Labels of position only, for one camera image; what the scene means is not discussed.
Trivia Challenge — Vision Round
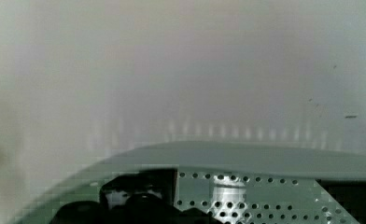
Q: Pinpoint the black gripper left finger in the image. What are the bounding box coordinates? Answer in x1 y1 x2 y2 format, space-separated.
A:
49 169 222 224

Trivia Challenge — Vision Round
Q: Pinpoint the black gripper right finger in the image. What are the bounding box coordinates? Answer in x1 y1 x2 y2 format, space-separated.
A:
317 179 366 224

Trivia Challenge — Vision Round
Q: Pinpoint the green plastic strainer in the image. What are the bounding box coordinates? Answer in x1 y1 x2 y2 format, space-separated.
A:
9 141 366 224

